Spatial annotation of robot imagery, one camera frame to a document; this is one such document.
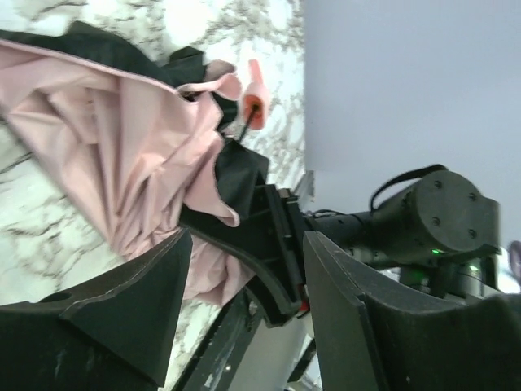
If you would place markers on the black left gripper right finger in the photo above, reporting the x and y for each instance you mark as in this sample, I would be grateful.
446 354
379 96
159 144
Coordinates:
373 333

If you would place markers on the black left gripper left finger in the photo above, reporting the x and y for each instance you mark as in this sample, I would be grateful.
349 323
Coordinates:
112 332

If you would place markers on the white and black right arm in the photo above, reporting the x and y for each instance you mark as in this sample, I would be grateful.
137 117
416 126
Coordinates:
439 231

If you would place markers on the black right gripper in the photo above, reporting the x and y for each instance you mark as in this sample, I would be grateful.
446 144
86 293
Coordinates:
270 241

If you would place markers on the pink folding umbrella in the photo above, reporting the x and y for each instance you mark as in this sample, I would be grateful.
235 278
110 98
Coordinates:
101 148

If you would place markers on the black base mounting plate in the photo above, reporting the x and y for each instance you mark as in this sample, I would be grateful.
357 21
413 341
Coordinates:
232 349

